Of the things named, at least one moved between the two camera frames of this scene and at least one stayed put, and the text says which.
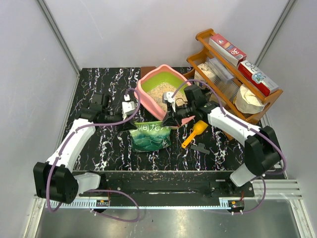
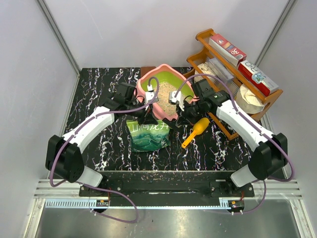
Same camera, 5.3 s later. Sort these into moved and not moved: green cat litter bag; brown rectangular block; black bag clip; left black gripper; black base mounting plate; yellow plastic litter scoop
Moved: left black gripper; black bag clip
Not moved: black base mounting plate; green cat litter bag; brown rectangular block; yellow plastic litter scoop
